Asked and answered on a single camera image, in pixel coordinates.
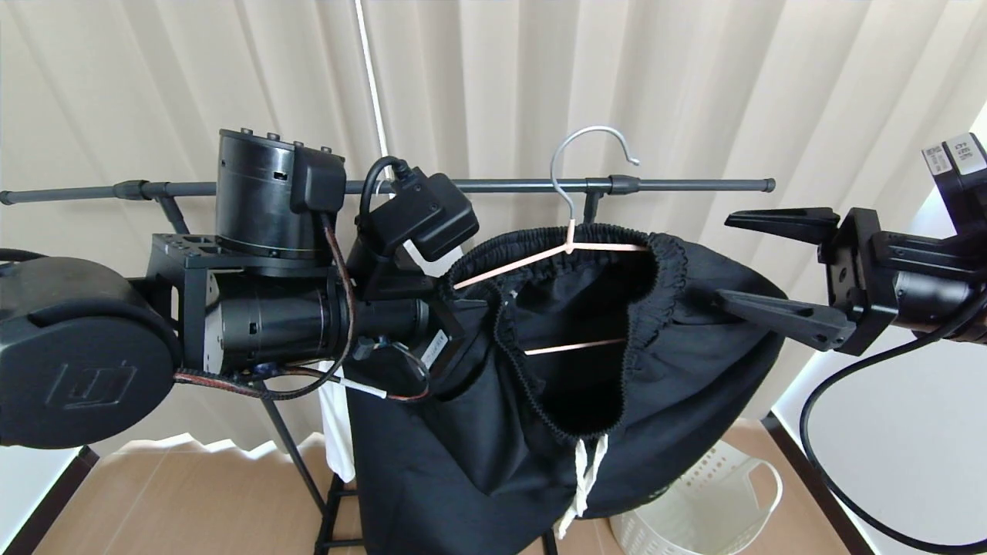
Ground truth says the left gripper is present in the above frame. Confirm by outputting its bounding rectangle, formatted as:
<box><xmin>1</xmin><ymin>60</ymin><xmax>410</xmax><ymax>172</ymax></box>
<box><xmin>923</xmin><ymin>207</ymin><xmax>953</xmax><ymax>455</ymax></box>
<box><xmin>349</xmin><ymin>266</ymin><xmax>496</xmax><ymax>398</ymax></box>

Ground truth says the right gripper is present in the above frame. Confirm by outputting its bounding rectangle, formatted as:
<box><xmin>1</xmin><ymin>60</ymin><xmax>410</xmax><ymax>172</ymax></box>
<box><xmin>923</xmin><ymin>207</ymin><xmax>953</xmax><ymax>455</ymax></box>
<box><xmin>712</xmin><ymin>205</ymin><xmax>987</xmax><ymax>357</ymax></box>

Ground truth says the pink clothes hanger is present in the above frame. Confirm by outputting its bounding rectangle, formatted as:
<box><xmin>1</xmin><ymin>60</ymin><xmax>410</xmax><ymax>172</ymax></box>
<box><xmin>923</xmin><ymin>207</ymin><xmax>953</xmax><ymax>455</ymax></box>
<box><xmin>453</xmin><ymin>126</ymin><xmax>651</xmax><ymax>358</ymax></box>

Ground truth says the black garment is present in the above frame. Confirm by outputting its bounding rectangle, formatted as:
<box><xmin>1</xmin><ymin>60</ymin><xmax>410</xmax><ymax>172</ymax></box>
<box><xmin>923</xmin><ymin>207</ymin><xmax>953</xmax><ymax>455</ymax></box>
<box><xmin>344</xmin><ymin>224</ymin><xmax>790</xmax><ymax>555</ymax></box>

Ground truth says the white printed t-shirt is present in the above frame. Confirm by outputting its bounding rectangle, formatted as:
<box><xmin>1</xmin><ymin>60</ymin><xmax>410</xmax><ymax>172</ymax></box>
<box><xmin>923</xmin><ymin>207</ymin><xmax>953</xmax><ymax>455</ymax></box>
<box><xmin>318</xmin><ymin>237</ymin><xmax>466</xmax><ymax>484</ymax></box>

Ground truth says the black clothes rack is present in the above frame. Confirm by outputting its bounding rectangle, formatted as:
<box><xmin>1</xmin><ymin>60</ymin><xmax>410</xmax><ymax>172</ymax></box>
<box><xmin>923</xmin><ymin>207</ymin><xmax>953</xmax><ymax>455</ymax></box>
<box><xmin>0</xmin><ymin>176</ymin><xmax>777</xmax><ymax>555</ymax></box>

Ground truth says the white laundry basket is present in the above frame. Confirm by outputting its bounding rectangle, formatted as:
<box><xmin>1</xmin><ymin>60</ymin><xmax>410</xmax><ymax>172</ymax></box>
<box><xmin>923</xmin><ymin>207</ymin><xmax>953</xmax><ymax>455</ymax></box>
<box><xmin>609</xmin><ymin>439</ymin><xmax>784</xmax><ymax>555</ymax></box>

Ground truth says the beige curtain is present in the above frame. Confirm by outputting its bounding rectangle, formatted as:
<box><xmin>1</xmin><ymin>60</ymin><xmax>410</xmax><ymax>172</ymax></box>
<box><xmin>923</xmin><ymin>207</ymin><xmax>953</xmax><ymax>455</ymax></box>
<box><xmin>0</xmin><ymin>0</ymin><xmax>987</xmax><ymax>456</ymax></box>

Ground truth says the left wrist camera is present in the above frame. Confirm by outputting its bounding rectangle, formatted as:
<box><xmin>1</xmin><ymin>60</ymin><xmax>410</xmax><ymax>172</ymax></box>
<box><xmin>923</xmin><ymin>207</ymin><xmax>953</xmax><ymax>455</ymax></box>
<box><xmin>359</xmin><ymin>171</ymin><xmax>481</xmax><ymax>264</ymax></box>

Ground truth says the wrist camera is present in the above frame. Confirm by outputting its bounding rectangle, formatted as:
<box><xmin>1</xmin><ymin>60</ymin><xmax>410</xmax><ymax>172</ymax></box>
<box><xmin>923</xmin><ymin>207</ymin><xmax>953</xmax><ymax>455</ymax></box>
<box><xmin>359</xmin><ymin>171</ymin><xmax>481</xmax><ymax>264</ymax></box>
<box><xmin>921</xmin><ymin>133</ymin><xmax>987</xmax><ymax>234</ymax></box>

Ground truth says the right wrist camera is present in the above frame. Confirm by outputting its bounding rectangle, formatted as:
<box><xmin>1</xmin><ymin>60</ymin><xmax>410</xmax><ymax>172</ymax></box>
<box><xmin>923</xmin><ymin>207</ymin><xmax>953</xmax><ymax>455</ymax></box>
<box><xmin>921</xmin><ymin>133</ymin><xmax>987</xmax><ymax>234</ymax></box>

